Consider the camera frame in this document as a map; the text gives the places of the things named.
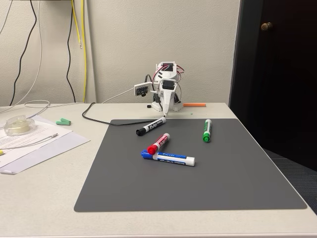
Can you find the blue dry-erase marker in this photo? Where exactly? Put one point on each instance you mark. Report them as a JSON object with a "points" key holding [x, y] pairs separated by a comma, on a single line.
{"points": [[173, 159]]}

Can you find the dark door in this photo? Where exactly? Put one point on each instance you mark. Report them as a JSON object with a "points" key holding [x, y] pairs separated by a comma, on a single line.
{"points": [[284, 86]]}

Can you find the blank white paper sheet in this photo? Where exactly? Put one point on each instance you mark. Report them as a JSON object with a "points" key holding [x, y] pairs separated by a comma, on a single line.
{"points": [[62, 146]]}

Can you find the orange bar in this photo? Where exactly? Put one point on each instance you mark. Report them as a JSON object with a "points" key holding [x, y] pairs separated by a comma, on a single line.
{"points": [[194, 104]]}

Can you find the brass door knob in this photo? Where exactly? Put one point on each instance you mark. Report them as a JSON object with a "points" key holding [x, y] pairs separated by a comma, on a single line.
{"points": [[266, 26]]}

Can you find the grey rectangular mat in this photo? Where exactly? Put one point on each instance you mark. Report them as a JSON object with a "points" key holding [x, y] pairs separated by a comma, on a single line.
{"points": [[188, 183]]}

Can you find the clear tape dispenser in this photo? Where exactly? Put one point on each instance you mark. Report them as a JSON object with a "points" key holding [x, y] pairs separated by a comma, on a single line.
{"points": [[18, 125]]}

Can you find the printed white paper sheet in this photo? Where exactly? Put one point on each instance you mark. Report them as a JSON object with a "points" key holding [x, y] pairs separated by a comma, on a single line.
{"points": [[44, 129]]}

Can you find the red dry-erase marker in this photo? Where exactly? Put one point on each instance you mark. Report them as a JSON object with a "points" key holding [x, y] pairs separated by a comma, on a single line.
{"points": [[159, 142]]}

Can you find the green dry-erase marker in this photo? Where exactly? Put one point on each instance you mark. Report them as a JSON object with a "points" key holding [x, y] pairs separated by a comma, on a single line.
{"points": [[207, 130]]}

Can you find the white gripper camera module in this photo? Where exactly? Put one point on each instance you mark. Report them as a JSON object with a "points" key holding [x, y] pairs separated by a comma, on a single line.
{"points": [[142, 89]]}

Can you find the black dry-erase marker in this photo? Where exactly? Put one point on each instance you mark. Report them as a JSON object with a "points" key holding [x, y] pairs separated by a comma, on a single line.
{"points": [[152, 126]]}

